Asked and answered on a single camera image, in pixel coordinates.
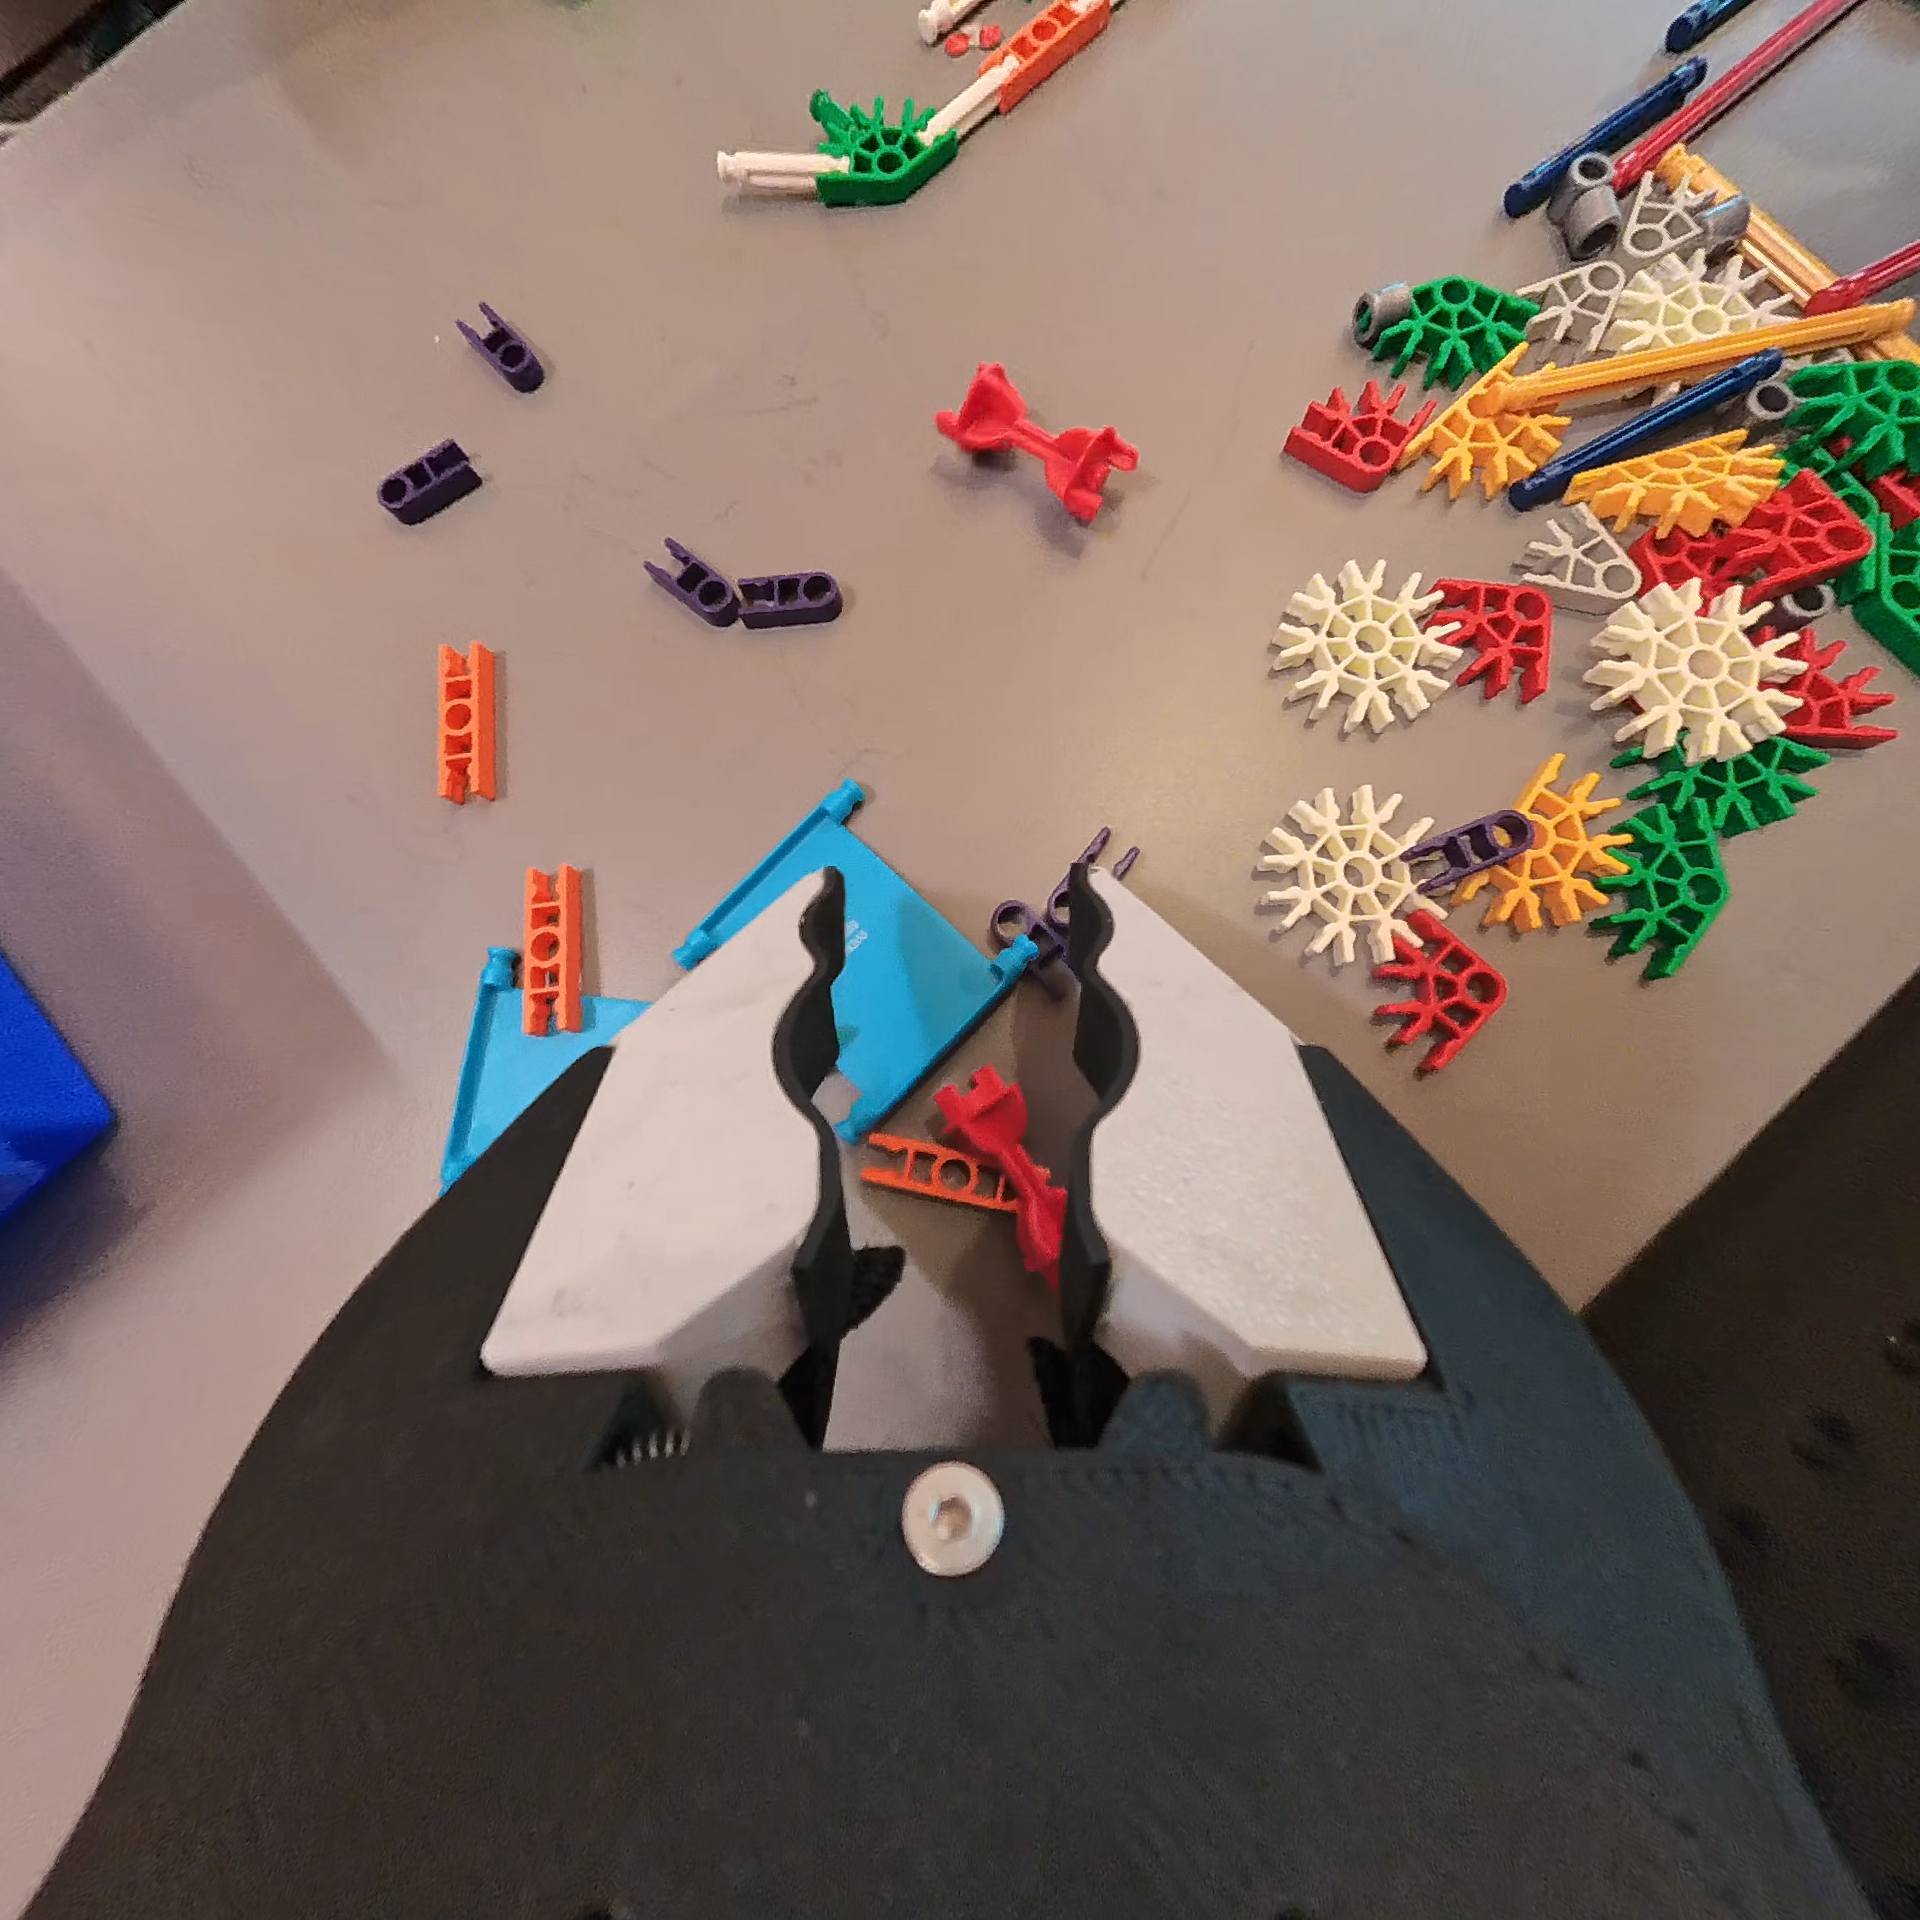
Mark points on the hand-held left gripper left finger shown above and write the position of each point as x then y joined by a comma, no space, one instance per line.
676,1200

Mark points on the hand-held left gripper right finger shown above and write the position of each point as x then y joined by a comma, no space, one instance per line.
1247,1200

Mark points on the pile of colourful toy pieces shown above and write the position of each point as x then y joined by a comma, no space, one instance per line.
1694,667

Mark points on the light blue panel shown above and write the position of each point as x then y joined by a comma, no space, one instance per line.
899,960
510,1096

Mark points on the red double-ended connector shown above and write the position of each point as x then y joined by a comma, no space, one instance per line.
1006,1162
1034,436

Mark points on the orange slotted connector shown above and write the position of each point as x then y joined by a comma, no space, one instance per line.
467,719
552,951
939,1170

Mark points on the purple clip connector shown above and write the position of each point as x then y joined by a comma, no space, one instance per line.
427,480
502,347
792,597
1034,925
693,581

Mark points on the blue plastic box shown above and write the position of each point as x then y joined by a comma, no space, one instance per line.
37,1111

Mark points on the assembled multicolour toy model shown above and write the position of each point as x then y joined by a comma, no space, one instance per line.
884,152

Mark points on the small red plastic bits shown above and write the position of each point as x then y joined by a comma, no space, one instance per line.
969,37

